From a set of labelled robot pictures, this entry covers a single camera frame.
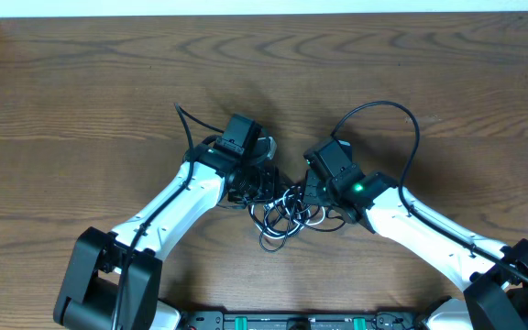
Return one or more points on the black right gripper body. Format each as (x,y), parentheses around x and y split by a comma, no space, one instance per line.
(317,194)

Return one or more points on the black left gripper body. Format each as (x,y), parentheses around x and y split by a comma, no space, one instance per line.
(256,183)

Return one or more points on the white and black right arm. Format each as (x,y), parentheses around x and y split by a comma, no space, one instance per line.
(492,276)

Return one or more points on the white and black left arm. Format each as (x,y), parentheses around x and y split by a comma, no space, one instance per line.
(113,279)

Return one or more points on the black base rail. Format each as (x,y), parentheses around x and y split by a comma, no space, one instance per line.
(291,321)

